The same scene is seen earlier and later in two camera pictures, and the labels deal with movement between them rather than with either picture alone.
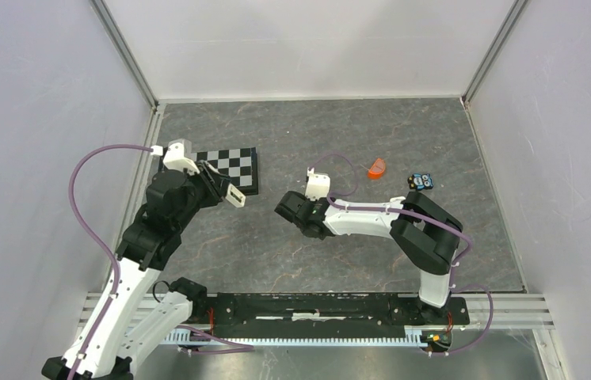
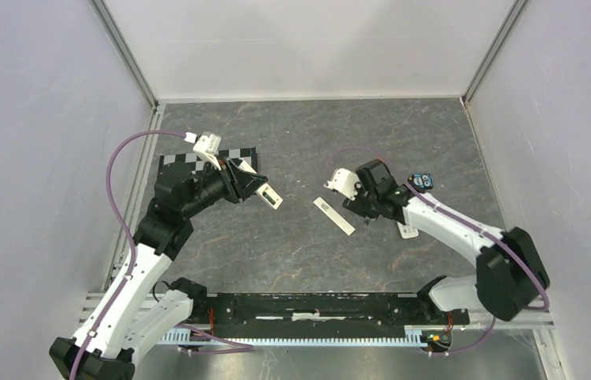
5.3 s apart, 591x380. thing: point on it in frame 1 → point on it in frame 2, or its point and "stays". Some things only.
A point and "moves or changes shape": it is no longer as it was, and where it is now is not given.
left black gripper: [215, 183] → [239, 184]
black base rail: [325, 311] stays
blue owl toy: [421, 181] stays
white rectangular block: [235, 196] moves or changes shape
